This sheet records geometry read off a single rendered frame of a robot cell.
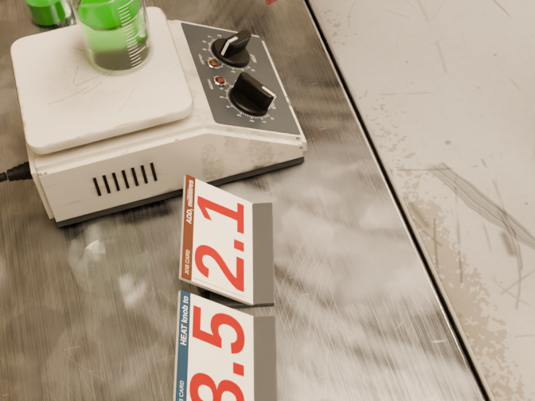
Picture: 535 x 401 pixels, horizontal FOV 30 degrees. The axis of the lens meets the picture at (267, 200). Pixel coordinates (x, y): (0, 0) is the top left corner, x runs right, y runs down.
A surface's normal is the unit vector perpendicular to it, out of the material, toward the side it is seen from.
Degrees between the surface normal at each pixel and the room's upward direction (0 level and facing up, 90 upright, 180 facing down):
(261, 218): 0
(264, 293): 0
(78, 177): 90
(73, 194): 90
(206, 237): 40
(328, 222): 0
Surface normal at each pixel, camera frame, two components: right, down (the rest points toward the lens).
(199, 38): 0.41, -0.68
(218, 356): 0.58, -0.52
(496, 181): -0.08, -0.63
